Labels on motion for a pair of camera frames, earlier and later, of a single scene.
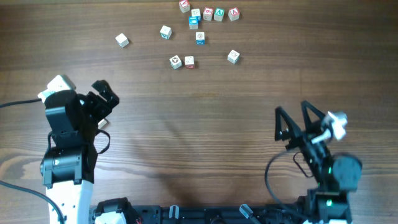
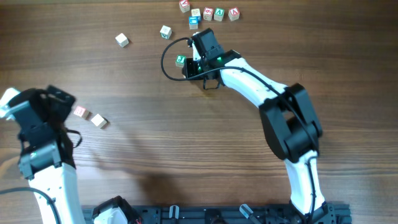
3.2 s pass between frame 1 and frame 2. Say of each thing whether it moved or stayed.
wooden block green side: stayed
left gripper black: moved
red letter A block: stayed
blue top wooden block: stayed
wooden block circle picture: moved
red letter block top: stayed
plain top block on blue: stayed
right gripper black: moved
